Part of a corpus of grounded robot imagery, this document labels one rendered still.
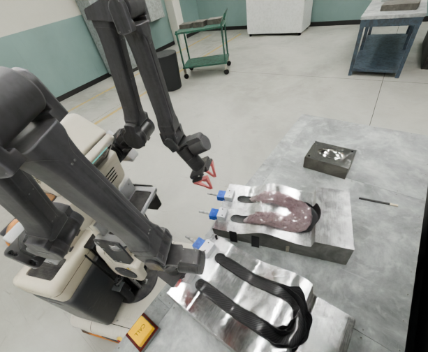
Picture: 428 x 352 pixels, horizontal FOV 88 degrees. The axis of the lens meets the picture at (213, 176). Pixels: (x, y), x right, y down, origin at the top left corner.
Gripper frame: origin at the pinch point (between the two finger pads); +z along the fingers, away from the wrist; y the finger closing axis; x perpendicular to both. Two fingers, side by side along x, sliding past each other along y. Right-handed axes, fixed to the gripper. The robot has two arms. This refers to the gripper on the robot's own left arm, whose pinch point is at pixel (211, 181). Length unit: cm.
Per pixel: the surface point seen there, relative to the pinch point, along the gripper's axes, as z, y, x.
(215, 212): 11.7, -6.4, 4.9
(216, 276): 13.1, -33.5, -1.7
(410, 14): 98, 327, -152
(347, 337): 32, -42, -35
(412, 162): 57, 38, -71
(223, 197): 12.6, 2.5, 3.2
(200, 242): 7.9, -22.9, 4.6
